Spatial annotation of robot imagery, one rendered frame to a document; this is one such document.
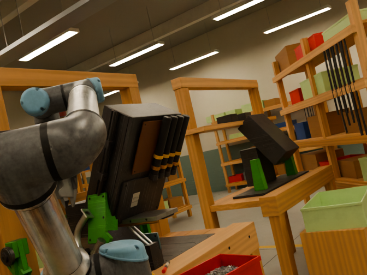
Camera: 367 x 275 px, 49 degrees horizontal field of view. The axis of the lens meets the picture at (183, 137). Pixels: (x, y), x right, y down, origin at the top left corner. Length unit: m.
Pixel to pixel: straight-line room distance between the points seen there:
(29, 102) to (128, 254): 0.48
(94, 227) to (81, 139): 1.07
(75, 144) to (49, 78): 1.46
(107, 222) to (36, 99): 0.80
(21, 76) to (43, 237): 1.30
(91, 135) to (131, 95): 1.82
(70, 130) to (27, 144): 0.08
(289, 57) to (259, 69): 5.83
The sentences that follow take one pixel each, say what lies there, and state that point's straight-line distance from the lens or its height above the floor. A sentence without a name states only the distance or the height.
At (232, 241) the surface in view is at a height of 0.87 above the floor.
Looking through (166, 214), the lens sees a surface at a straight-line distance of 1.77.
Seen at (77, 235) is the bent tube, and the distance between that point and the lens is 1.84.
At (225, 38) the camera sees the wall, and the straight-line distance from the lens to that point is 11.63.
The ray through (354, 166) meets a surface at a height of 0.85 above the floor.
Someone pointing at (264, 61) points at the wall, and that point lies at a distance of 11.04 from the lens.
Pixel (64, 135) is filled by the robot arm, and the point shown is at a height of 1.44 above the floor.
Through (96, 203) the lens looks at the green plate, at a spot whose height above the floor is 1.23.
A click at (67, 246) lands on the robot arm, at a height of 1.22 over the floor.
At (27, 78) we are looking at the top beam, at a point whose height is 1.89.
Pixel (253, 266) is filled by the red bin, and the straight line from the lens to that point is 1.58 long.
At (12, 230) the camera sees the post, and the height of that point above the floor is 1.20.
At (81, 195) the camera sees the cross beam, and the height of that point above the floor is 1.26.
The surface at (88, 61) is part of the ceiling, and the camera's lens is 12.06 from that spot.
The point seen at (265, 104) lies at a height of 2.10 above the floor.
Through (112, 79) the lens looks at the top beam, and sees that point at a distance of 2.51.
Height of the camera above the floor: 1.37
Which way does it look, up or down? 2 degrees up
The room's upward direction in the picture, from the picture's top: 13 degrees counter-clockwise
